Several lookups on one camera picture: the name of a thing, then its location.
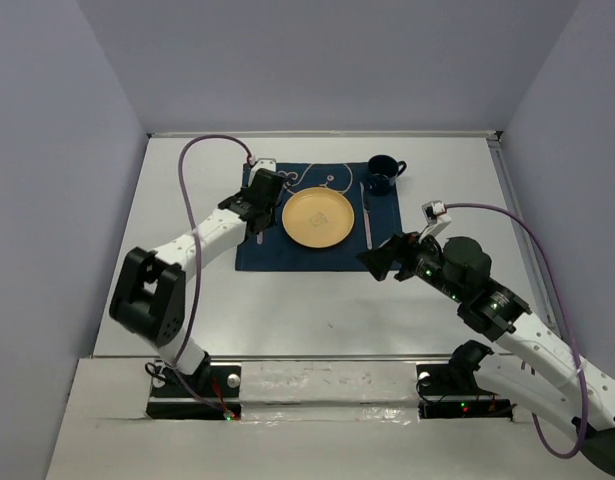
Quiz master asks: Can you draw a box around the dark blue cup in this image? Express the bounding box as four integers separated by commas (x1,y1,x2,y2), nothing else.
365,154,408,196

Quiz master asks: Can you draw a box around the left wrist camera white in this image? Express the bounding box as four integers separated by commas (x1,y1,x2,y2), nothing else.
248,156,277,172

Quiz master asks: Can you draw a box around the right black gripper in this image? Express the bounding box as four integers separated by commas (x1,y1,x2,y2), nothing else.
354,225,465,303

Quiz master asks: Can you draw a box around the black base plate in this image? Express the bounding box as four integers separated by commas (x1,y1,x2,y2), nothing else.
415,363,516,420
144,360,242,422

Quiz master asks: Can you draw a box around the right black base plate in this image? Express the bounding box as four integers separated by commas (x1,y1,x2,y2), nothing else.
415,363,516,420

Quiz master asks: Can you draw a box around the dark blue cloth placemat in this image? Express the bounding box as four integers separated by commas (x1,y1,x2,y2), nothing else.
235,162,402,272

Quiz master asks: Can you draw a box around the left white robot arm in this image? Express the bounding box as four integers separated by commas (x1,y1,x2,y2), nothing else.
109,159,286,395

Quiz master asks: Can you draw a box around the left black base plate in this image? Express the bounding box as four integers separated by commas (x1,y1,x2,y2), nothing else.
144,360,242,422

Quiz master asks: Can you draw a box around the knife with pink handle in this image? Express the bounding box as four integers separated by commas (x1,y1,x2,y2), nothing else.
360,181,373,250

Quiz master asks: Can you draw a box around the yellow plate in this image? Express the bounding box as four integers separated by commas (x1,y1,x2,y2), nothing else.
281,187,355,249

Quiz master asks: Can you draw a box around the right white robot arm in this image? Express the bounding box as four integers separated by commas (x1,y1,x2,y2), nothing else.
356,232,615,477

